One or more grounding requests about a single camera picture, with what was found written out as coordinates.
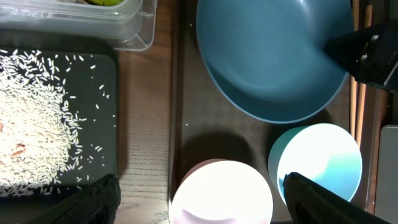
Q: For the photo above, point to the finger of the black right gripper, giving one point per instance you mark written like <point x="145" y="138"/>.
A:
<point x="368" y="55"/>

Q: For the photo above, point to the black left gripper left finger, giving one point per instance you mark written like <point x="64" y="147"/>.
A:
<point x="95" y="203"/>

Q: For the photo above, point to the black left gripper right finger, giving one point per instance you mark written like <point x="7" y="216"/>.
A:
<point x="308" y="202"/>

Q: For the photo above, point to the light blue bowl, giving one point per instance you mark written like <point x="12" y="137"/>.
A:
<point x="324" y="153"/>

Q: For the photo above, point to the rice leftovers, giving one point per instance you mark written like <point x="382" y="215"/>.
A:
<point x="39" y="131"/>

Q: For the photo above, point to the dark blue plate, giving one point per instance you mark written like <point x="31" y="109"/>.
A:
<point x="268" y="56"/>

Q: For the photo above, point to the yellow green snack wrapper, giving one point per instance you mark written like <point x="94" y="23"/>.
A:
<point x="104" y="2"/>

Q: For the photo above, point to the grey dishwasher rack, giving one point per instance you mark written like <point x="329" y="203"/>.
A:
<point x="386" y="187"/>

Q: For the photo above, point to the wooden chopstick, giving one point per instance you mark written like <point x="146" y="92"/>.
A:
<point x="368" y="16"/>
<point x="353" y="83"/>

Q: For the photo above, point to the pink white bowl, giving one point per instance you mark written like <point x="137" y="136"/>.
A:
<point x="222" y="191"/>

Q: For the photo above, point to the black plastic tray bin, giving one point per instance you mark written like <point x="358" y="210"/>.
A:
<point x="91" y="69"/>

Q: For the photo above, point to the clear plastic bin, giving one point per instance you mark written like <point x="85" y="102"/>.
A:
<point x="128" y="26"/>

